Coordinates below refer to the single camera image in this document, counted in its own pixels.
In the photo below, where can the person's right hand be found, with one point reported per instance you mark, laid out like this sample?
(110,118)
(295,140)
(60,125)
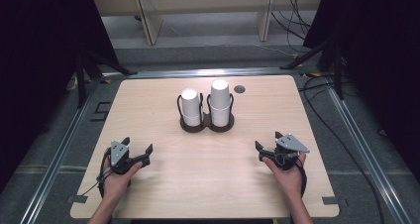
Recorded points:
(290,179)

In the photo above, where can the dark curtain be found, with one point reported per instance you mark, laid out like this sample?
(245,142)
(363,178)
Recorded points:
(39,52)
(379,52)

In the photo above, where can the person's left hand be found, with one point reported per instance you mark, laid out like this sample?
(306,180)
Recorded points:
(115,184)

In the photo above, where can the dark round table grommet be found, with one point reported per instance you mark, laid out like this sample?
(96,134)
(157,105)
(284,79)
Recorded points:
(239,89)

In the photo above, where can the tall stack of white cups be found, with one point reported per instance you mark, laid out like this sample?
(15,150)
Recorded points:
(220,98)

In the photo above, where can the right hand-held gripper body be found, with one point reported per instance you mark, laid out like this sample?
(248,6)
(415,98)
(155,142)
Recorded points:
(290,144)

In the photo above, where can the short stack of white cups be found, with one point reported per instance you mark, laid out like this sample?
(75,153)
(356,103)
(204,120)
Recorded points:
(190,105)

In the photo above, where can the black metal stand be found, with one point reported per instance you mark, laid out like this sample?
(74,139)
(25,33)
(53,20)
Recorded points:
(86,68)
(335,62)

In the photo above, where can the metal floor rail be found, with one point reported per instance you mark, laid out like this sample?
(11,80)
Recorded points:
(198,73)
(366,158)
(56,158)

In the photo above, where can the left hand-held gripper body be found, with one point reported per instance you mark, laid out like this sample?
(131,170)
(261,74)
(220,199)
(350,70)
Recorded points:
(119,154)

